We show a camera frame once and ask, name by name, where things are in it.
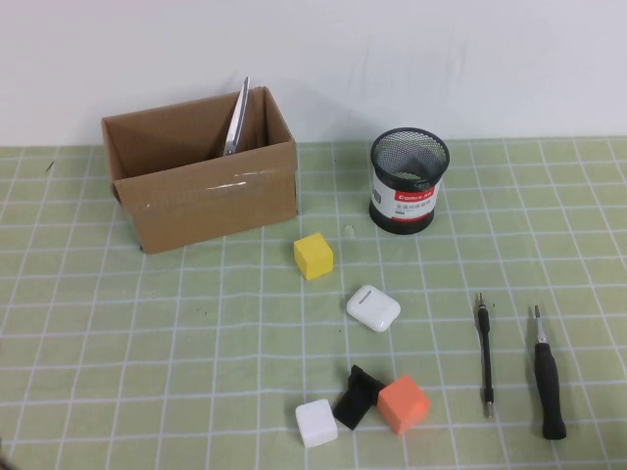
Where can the thin black flexible screwdriver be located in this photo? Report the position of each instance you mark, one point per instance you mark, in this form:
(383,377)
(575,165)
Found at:
(486,362)

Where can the yellow cube block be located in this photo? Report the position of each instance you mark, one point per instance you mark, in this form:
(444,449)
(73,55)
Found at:
(313,256)

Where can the small clear scrap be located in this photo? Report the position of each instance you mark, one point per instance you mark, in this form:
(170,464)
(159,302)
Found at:
(350,230)

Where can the white earbud case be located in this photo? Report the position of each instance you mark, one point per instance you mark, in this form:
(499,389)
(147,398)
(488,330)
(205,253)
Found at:
(373,308)

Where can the black mesh pen holder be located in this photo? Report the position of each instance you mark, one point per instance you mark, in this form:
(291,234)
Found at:
(406,205)

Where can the brown cardboard box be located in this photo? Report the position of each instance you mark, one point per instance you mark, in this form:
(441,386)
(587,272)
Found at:
(206,205)

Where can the black angled block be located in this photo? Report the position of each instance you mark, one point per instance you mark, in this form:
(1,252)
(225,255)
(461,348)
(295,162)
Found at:
(352,404)

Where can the white cube block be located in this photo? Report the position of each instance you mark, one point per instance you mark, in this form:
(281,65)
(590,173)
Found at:
(316,422)

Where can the orange cube block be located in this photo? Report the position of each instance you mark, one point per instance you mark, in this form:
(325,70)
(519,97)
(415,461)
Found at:
(401,405)

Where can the green grid table mat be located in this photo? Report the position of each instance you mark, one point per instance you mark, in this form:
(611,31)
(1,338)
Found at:
(98,318)

